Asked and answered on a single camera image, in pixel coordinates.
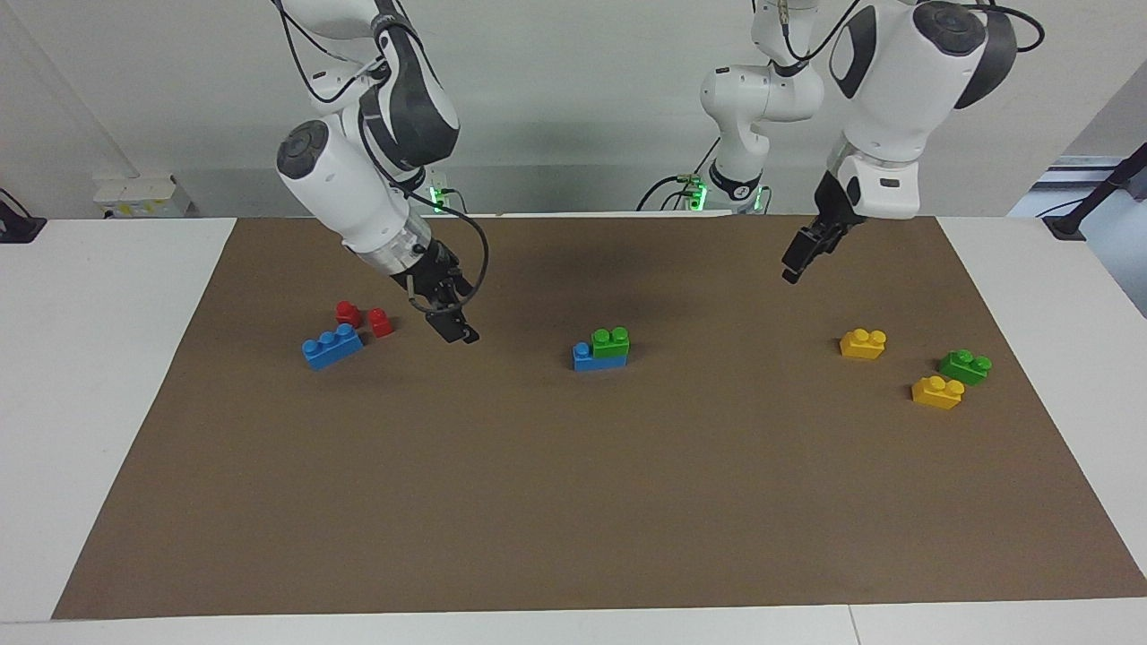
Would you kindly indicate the black stand with pole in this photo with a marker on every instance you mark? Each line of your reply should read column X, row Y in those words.
column 1098, row 193

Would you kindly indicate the small red toy block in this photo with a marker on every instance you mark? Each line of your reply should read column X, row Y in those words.
column 348, row 313
column 381, row 322

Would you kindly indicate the black stand foot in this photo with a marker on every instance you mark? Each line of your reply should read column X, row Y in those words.
column 18, row 224

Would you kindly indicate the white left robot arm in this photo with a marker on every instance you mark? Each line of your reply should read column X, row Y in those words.
column 896, row 98

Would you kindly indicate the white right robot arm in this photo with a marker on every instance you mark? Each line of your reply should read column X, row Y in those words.
column 340, row 188

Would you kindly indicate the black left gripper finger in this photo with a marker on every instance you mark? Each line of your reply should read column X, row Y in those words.
column 819, row 245
column 794, row 262

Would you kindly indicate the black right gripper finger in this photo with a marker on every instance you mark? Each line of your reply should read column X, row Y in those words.
column 444, row 327
column 468, row 334

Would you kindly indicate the green two-stud toy block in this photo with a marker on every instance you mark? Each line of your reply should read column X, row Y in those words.
column 610, row 344
column 965, row 365

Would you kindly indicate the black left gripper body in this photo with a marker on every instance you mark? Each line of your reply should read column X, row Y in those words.
column 833, row 210

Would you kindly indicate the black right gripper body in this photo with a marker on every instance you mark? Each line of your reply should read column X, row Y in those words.
column 435, row 278

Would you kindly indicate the brown table mat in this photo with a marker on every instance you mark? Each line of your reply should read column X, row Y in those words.
column 573, row 502

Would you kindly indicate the white power strip box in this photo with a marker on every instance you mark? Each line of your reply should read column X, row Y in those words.
column 143, row 195

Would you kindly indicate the blue three-stud toy block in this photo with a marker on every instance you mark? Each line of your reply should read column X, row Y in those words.
column 591, row 363
column 332, row 348

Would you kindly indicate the yellow two-stud toy block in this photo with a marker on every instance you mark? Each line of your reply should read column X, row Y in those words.
column 937, row 392
column 863, row 343

